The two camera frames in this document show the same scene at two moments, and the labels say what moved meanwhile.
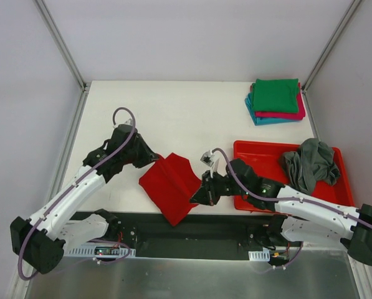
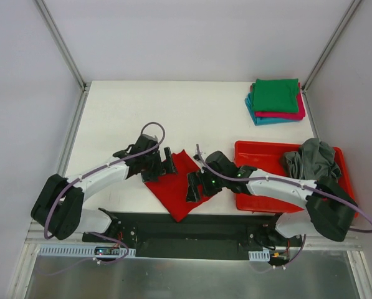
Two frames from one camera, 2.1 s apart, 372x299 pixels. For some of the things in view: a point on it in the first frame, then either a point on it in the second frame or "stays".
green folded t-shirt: [275, 95] stays
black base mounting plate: [223, 236] stays
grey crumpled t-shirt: [314, 161] stays
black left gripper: [143, 151] -> [158, 166]
